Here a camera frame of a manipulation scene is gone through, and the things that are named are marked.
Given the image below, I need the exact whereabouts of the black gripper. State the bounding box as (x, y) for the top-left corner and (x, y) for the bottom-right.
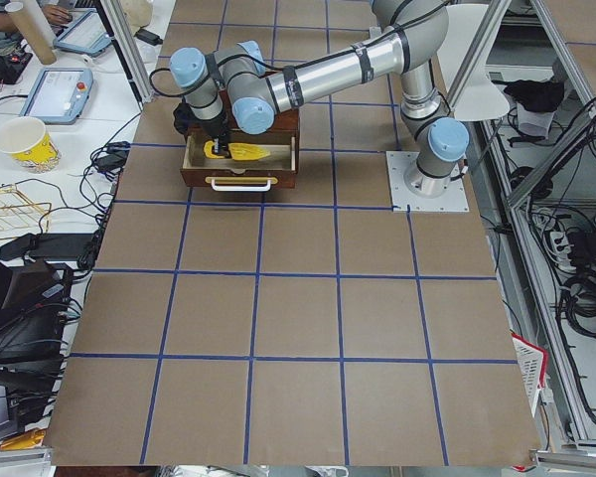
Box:
(173, 101), (228, 158)

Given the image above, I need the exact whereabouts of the yellow corn cob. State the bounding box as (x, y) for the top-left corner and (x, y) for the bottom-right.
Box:
(203, 140), (271, 161)

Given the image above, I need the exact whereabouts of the light wooden drawer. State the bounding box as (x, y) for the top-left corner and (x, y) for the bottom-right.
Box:
(181, 127), (300, 192)

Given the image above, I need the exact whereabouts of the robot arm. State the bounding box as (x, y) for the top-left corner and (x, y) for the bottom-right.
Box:
(169, 1), (469, 198)

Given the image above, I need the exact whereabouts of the dark wooden drawer cabinet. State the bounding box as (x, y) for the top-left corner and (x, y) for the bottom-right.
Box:
(181, 69), (302, 142)

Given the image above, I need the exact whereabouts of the black power adapter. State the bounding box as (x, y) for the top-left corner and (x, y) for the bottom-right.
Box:
(135, 28), (163, 46)

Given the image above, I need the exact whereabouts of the beige cap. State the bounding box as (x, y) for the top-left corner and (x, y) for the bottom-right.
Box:
(122, 0), (153, 27)

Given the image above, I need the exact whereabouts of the blue teach pendant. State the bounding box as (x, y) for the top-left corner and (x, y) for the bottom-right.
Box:
(54, 8), (111, 57)
(20, 68), (93, 124)

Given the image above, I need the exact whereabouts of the popcorn paper bucket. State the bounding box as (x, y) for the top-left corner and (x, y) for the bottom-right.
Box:
(0, 116), (62, 173)

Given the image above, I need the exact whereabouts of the cardboard tube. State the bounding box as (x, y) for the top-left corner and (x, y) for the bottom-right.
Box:
(5, 0), (57, 66)

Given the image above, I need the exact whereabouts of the red white basket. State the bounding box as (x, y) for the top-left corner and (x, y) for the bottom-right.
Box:
(512, 333), (548, 415)

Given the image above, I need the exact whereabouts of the black braided cable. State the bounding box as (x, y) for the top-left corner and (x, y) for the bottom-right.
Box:
(148, 67), (190, 100)

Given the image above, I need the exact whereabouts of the aluminium frame post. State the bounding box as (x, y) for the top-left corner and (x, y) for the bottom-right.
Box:
(96, 0), (153, 103)

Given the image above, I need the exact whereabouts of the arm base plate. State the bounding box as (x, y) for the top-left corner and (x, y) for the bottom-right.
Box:
(385, 151), (469, 213)

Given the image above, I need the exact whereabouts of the gold wire rack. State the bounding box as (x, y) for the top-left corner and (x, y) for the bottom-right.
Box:
(0, 185), (52, 240)

